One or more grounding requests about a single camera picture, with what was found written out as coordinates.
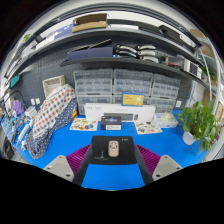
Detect yellow and blue box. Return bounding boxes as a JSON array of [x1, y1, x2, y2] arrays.
[[121, 91, 145, 107]]

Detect translucent pink computer mouse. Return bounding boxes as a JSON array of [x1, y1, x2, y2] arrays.
[[107, 140, 120, 158]]

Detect teal plastic holder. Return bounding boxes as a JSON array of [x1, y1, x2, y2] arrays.
[[9, 75, 20, 89]]

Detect grey wall shelf unit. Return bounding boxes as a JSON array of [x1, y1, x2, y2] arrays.
[[4, 12, 221, 88]]

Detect white box-shaped device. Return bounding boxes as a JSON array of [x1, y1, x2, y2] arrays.
[[23, 105, 38, 121]]

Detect illustrated sticker sheet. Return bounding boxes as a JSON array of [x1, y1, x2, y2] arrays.
[[134, 121, 163, 135], [69, 118, 99, 132]]

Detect navy polka dot cloth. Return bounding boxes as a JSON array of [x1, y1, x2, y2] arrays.
[[24, 98, 79, 160]]

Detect small black box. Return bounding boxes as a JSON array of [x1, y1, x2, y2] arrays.
[[100, 115, 123, 131]]

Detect white woven basket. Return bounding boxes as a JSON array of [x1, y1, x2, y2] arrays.
[[42, 74, 67, 99]]

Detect potted green plant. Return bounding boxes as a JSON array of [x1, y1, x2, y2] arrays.
[[177, 99, 221, 153]]

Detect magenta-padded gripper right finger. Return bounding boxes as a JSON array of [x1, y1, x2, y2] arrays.
[[133, 143, 184, 186]]

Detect purple bag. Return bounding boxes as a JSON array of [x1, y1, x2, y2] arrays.
[[11, 99, 25, 117]]

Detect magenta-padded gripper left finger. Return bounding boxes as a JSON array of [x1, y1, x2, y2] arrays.
[[43, 143, 94, 187]]

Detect long white cardboard box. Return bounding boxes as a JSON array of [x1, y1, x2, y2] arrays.
[[83, 102, 157, 124]]

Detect long white bar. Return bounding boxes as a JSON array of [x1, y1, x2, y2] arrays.
[[18, 122, 32, 151]]

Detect red blue checked cloth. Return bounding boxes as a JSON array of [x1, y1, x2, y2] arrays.
[[32, 83, 77, 139]]

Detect black mouse pad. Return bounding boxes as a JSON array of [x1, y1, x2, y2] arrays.
[[87, 135, 138, 166]]

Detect clear plastic box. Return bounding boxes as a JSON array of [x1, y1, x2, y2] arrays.
[[153, 112, 179, 130]]

